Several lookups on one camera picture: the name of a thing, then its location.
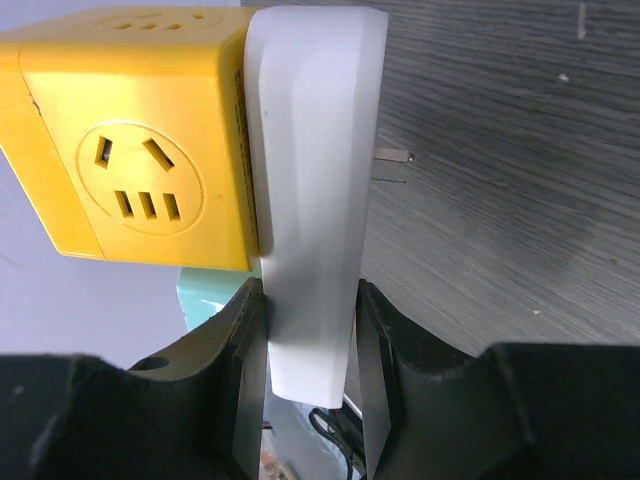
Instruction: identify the teal plug adapter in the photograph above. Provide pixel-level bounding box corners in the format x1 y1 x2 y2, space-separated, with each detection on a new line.
176 265 261 331

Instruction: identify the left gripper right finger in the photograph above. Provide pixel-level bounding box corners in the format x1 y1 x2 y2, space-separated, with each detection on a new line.
356 280 639 479

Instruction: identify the white square power socket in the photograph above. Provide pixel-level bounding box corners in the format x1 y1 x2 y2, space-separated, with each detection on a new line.
244 6 389 409

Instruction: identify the yellow cube plug adapter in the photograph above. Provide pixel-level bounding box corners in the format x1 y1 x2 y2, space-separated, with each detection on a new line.
1 6 258 271

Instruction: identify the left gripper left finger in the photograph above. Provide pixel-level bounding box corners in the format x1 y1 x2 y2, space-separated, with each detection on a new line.
1 278 267 479

